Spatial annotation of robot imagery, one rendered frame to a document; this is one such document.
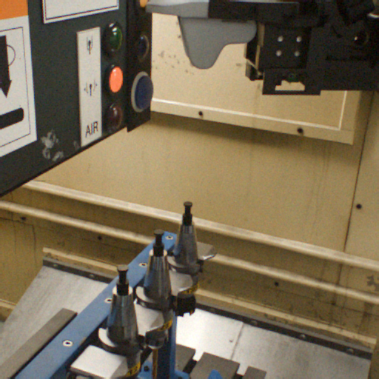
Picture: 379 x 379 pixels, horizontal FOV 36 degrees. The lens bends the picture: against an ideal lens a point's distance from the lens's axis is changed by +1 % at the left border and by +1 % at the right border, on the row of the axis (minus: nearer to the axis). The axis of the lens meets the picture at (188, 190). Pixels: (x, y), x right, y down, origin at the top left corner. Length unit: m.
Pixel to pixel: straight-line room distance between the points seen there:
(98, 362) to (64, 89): 0.45
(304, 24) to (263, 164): 0.81
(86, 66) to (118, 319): 0.43
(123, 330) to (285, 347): 0.71
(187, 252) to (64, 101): 0.57
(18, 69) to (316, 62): 0.25
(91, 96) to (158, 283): 0.47
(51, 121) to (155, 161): 0.98
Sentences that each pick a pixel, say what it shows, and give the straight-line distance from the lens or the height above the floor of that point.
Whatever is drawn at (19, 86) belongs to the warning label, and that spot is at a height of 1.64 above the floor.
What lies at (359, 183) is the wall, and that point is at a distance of 1.27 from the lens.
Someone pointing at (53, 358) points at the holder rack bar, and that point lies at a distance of 0.80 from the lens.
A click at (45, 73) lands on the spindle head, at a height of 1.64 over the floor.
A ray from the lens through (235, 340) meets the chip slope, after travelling 1.47.
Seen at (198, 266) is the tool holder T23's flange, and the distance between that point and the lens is 0.98.
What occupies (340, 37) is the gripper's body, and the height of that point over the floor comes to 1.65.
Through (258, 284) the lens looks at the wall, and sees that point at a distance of 1.43.
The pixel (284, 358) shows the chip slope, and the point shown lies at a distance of 1.45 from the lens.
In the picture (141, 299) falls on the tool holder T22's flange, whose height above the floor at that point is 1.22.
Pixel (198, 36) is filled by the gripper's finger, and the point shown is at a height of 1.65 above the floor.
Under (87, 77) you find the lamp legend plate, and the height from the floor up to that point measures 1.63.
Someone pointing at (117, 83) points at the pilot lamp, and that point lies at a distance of 0.49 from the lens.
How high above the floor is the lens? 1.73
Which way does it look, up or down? 24 degrees down
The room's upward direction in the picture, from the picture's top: 3 degrees clockwise
